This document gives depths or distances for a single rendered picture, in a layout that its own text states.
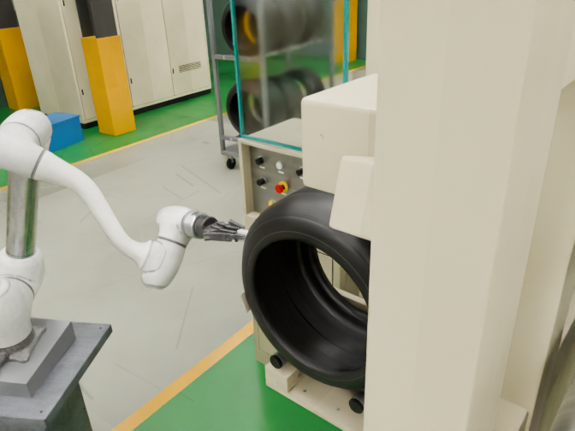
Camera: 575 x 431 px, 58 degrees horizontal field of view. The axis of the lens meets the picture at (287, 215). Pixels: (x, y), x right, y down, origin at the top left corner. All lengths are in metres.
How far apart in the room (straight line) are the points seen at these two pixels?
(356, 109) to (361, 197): 0.15
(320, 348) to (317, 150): 0.91
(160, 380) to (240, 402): 0.47
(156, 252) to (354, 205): 1.15
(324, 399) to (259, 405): 1.13
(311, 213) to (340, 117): 0.50
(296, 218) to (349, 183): 0.59
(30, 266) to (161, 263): 0.59
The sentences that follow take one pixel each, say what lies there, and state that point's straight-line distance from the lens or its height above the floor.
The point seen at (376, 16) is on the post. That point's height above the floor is 1.83.
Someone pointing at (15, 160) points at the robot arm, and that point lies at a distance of 1.74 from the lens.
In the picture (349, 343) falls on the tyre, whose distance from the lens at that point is 1.65.
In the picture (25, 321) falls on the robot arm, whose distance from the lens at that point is 2.10.
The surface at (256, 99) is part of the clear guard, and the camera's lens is 2.22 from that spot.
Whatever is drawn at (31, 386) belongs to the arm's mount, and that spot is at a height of 0.69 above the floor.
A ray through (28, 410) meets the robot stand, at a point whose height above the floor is 0.65.
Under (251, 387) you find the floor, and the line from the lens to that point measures 2.82.
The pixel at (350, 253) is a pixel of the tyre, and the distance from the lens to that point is 1.18.
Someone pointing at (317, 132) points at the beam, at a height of 1.74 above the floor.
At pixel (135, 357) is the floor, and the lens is 3.13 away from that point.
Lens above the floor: 1.97
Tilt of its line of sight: 26 degrees down
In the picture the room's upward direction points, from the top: 2 degrees counter-clockwise
